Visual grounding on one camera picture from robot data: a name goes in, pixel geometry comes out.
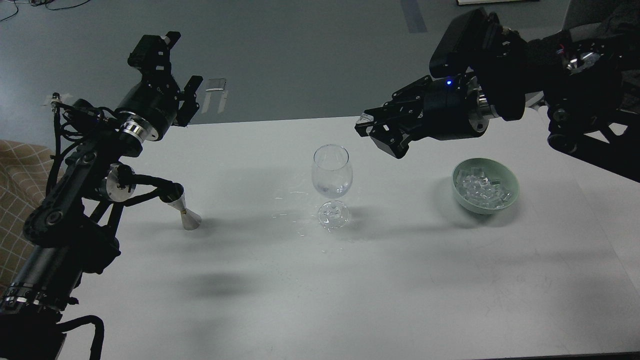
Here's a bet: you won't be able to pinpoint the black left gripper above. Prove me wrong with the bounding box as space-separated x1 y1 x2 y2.
116 31 204 142

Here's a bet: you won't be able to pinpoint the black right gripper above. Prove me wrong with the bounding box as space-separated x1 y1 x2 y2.
354 75 490 159

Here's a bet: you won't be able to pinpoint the steel cocktail jigger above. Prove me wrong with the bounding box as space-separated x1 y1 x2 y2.
160 182 202 231

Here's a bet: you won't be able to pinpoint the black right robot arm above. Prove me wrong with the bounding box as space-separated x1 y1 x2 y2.
354 0 639 182

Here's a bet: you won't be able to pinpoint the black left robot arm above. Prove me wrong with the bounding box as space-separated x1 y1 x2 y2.
1 31 203 360

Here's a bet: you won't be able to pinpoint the clear wine glass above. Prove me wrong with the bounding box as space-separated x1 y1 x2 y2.
311 144 354 230

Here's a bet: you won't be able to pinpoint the clear ice cubes pile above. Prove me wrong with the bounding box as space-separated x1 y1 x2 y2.
455 167 515 210

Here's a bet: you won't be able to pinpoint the silver floor plate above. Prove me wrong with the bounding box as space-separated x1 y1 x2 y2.
205 78 227 92

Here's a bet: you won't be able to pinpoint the green bowl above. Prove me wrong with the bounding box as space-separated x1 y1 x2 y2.
451 157 521 215

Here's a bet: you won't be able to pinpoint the beige checkered cloth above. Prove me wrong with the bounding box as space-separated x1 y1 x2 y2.
0 139 53 291

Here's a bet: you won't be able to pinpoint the black floor cables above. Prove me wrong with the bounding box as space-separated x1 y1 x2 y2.
0 0 92 22

